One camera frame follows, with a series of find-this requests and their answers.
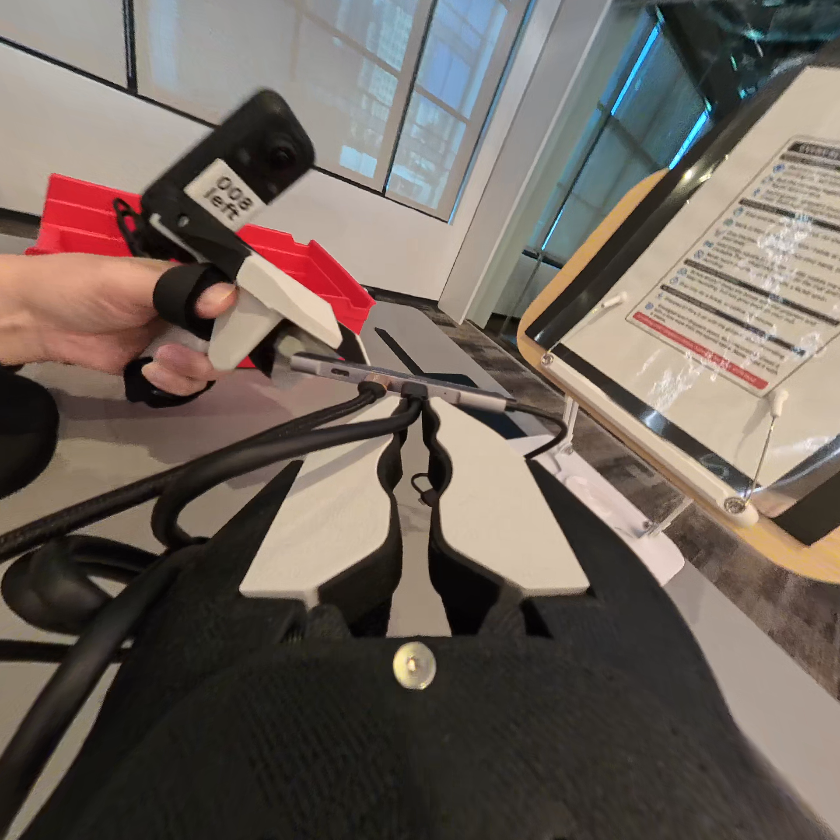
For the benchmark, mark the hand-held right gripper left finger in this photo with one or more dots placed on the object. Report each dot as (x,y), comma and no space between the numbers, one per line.
(328,525)

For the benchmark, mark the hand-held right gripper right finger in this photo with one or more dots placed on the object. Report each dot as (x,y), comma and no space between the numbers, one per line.
(499,518)

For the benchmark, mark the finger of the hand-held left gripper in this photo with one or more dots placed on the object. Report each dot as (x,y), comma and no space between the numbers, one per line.
(239,338)
(289,295)

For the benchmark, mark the grey usb hub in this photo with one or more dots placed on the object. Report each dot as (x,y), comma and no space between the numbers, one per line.
(328,367)

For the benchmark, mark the dark grey usb adapter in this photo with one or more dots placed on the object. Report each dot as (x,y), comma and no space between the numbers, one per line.
(426,495)

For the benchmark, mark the person's left hand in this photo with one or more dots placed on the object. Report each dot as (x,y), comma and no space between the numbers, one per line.
(79,308)

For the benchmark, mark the white stand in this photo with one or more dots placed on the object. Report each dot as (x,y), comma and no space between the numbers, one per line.
(630,531)

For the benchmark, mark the red plastic bin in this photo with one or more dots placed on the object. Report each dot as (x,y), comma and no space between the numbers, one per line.
(79,216)

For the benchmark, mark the white board with black border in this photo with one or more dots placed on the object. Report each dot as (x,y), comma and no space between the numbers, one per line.
(656,367)

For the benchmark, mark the light wooden table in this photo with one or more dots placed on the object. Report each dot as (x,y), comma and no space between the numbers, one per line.
(590,275)

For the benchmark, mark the printed instruction sheet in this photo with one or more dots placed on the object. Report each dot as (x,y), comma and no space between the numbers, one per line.
(754,275)

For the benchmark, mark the glass partition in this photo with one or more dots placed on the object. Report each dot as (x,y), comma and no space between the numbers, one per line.
(630,164)

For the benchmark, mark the window with white frame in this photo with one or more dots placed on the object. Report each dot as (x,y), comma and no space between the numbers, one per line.
(420,98)

